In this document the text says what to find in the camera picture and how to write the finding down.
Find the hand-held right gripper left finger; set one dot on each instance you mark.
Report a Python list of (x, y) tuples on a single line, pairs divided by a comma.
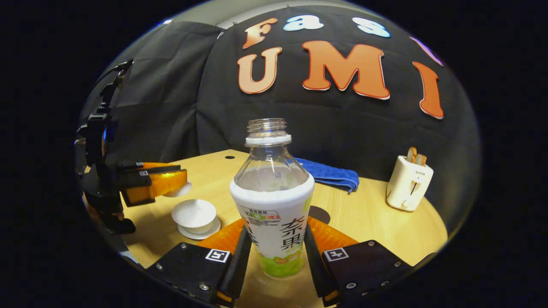
[(239, 261)]

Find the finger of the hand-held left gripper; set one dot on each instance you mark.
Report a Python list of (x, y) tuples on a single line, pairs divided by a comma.
[(158, 184), (145, 166)]

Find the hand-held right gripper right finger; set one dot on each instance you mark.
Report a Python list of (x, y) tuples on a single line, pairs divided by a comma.
[(314, 265)]

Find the white teacup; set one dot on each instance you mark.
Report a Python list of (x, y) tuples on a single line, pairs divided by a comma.
[(193, 214)]

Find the dark round coaster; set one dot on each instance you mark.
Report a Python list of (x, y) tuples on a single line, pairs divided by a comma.
[(320, 214)]

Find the clear water bottle white label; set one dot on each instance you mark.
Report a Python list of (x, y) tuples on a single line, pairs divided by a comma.
[(274, 214)]

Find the white saucer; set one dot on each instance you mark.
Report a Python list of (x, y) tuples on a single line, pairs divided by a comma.
[(212, 231)]

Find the blue towel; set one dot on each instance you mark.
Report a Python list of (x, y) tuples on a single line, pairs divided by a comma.
[(329, 175)]

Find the white toaster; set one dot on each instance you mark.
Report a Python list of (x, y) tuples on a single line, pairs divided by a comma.
[(406, 188)]

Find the black backdrop cloth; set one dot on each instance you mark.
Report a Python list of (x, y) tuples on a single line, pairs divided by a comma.
[(342, 124)]

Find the toast slice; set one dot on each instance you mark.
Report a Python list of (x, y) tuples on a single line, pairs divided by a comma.
[(411, 155), (421, 160)]

